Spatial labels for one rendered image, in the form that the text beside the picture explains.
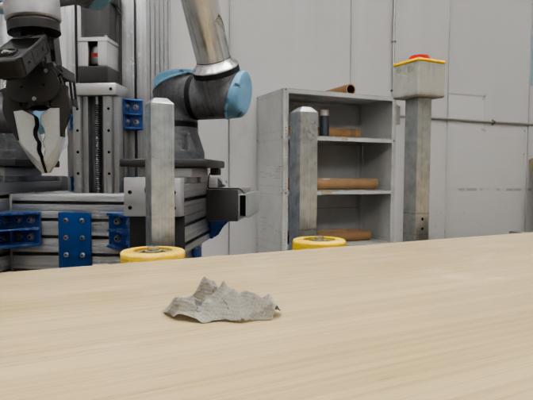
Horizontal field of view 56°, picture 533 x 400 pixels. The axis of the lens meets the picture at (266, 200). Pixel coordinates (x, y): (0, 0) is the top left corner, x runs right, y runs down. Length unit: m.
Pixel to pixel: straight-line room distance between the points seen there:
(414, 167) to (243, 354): 0.75
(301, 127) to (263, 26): 2.97
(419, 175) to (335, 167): 2.93
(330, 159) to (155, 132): 3.20
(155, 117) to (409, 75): 0.50
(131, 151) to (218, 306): 1.20
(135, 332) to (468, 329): 0.22
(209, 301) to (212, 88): 0.92
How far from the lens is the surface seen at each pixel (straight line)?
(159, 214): 0.75
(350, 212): 4.00
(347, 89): 3.69
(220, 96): 1.25
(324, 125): 3.53
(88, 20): 1.55
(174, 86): 1.32
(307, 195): 0.85
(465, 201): 4.79
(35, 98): 0.78
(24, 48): 0.74
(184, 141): 1.30
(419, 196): 1.00
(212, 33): 1.23
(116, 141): 1.48
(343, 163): 3.95
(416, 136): 1.00
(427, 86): 1.00
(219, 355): 0.30
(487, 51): 5.07
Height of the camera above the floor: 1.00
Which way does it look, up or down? 3 degrees down
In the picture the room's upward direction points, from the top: straight up
